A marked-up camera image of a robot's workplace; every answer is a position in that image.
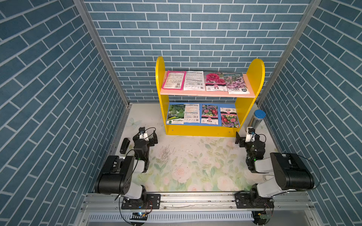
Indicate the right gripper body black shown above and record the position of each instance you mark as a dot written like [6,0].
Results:
[248,147]

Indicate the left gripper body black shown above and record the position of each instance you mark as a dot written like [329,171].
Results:
[149,143]

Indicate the purple flower seed packet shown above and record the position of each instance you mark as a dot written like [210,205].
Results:
[235,84]

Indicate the magenta hollyhock seed packet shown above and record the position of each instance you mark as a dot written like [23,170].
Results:
[214,81]

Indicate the white text seed packet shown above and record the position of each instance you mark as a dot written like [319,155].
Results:
[194,80]

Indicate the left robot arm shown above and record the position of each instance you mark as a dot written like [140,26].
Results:
[116,174]

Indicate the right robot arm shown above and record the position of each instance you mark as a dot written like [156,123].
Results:
[288,173]

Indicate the red zinnia seed packet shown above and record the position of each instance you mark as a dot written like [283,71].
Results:
[229,118]

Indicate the green gourd seed packet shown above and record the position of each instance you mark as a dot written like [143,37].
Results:
[175,114]

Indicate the mixed flower seed packet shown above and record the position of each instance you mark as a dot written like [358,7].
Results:
[209,114]

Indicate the white text packet lower shelf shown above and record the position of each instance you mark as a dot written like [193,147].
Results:
[192,113]

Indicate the yellow shelf with pink board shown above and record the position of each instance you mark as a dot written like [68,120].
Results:
[254,79]

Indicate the pink bordered seed packet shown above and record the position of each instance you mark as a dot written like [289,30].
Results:
[174,80]

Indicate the small black device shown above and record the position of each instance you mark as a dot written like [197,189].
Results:
[124,146]

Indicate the small white object on mat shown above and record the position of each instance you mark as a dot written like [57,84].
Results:
[267,177]

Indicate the steel bottle blue lid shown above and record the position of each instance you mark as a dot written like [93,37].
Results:
[257,118]

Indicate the floral table mat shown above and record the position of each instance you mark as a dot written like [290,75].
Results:
[187,163]

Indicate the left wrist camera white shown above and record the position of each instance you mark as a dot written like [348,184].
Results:
[143,134]

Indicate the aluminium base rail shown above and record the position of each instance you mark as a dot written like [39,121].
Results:
[200,209]

